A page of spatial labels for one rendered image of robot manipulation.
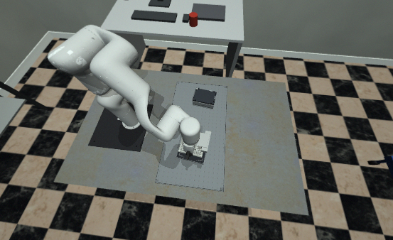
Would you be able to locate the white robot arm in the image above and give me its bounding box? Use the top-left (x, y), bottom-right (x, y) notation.
top-left (48, 25), bottom-right (211, 153)

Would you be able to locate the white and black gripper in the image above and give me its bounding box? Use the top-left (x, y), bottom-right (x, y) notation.
top-left (183, 143), bottom-right (195, 160)

